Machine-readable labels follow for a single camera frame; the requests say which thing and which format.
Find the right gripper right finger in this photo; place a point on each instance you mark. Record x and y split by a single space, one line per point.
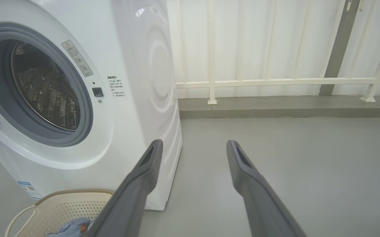
262 207

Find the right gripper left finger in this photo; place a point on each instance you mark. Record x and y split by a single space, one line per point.
127 204

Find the blue patterned garment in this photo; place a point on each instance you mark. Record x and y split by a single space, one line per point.
73 227

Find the white front-load washing machine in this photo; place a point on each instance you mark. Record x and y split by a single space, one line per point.
117 138

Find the black door latch socket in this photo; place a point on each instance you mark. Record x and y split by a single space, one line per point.
97 92

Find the stainless steel washer drum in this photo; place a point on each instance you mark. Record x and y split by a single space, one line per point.
45 89

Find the cream perforated laundry basket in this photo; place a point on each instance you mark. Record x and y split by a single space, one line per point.
65 207

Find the blue energy label sticker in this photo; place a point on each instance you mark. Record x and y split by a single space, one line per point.
30 190

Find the white metal railing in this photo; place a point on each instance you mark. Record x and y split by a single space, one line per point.
259 81

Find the grey warning sticker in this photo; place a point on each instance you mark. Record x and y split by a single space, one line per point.
77 58

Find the grey metal post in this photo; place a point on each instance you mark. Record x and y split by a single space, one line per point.
339 49

